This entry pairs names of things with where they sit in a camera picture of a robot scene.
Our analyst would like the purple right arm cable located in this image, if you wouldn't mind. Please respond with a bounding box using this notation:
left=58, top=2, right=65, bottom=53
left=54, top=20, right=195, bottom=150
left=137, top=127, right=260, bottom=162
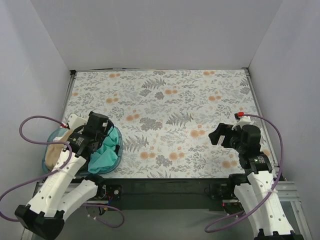
left=204, top=113, right=285, bottom=233

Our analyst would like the aluminium frame rail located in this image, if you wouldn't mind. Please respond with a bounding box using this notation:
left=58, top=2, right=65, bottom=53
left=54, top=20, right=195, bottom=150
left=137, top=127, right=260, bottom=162
left=21, top=181, right=313, bottom=240

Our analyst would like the floral patterned table mat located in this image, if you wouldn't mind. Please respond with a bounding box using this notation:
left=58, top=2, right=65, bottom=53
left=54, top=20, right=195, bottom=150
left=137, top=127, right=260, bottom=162
left=63, top=69, right=278, bottom=178

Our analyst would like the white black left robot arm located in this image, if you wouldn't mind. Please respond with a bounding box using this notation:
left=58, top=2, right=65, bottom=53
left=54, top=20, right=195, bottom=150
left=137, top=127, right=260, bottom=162
left=14, top=112, right=113, bottom=240

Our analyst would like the beige t shirt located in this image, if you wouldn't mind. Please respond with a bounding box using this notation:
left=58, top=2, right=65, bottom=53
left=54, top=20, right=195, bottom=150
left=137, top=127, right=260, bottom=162
left=44, top=128, right=73, bottom=171

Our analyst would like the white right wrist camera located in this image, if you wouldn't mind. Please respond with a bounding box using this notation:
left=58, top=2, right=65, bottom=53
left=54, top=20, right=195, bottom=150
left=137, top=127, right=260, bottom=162
left=231, top=112, right=252, bottom=131

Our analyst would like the clear blue plastic basket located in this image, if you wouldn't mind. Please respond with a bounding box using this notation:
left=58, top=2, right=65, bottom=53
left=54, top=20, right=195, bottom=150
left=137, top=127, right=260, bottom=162
left=41, top=126, right=123, bottom=176

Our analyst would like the teal t shirt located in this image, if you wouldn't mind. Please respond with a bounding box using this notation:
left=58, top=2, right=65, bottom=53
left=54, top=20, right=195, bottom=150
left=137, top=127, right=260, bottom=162
left=87, top=126, right=123, bottom=174

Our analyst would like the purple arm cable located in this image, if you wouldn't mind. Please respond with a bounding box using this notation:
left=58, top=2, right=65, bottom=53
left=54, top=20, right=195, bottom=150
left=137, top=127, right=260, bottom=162
left=0, top=115, right=126, bottom=228
left=204, top=113, right=285, bottom=233

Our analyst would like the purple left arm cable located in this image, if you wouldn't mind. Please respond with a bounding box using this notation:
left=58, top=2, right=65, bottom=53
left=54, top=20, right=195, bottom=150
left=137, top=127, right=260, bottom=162
left=0, top=115, right=126, bottom=228

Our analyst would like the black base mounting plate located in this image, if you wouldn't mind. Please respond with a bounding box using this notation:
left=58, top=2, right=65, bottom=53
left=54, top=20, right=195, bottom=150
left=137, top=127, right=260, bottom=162
left=88, top=174, right=243, bottom=211

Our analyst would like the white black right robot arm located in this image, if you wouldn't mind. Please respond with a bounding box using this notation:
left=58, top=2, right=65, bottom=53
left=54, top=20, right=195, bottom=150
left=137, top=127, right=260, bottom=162
left=208, top=123, right=304, bottom=240

